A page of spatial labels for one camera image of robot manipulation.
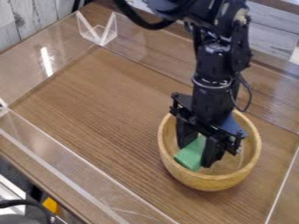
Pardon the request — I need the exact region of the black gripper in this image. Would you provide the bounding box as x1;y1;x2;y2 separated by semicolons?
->
169;76;248;168

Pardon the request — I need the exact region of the green rectangular block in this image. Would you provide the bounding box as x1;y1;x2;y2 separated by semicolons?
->
173;135;205;172

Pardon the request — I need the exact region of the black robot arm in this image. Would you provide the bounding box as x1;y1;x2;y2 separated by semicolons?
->
112;0;252;168

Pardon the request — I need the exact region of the brown wooden bowl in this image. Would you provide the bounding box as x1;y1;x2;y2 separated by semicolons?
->
157;111;261;192

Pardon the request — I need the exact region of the yellow label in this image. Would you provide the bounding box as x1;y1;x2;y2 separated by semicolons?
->
41;197;60;214

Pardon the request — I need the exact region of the clear acrylic enclosure wall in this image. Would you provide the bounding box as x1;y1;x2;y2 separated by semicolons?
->
0;5;299;224

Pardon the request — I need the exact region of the clear acrylic corner bracket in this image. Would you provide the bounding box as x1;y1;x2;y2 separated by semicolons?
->
76;11;117;46

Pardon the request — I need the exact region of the black cable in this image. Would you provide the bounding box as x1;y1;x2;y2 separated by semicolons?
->
0;199;56;224

